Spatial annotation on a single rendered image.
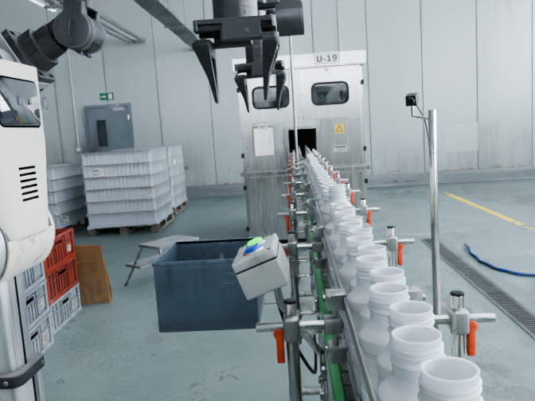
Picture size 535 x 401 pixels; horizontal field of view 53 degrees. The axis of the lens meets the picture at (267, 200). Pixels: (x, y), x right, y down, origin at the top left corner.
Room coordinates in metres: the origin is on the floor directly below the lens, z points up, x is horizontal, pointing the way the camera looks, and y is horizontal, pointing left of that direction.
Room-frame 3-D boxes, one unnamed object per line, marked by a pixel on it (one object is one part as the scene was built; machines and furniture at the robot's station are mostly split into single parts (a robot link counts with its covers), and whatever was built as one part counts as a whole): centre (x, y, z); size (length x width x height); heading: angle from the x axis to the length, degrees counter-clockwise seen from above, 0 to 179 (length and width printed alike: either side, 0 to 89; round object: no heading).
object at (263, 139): (5.78, 0.00, 1.22); 0.23 x 0.03 x 0.32; 87
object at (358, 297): (0.61, -0.12, 1.08); 0.06 x 0.06 x 0.17
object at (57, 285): (3.85, 1.75, 0.33); 0.61 x 0.41 x 0.22; 0
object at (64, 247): (3.86, 1.75, 0.55); 0.61 x 0.41 x 0.22; 0
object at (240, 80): (1.15, 0.01, 1.41); 0.07 x 0.07 x 0.09; 86
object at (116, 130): (11.46, 3.26, 1.05); 1.00 x 0.10 x 2.10; 87
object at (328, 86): (6.53, -0.47, 1.05); 1.60 x 1.40 x 2.10; 177
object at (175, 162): (9.62, 2.06, 0.59); 1.25 x 1.03 x 1.17; 178
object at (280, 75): (1.15, -0.02, 1.41); 0.07 x 0.07 x 0.09; 86
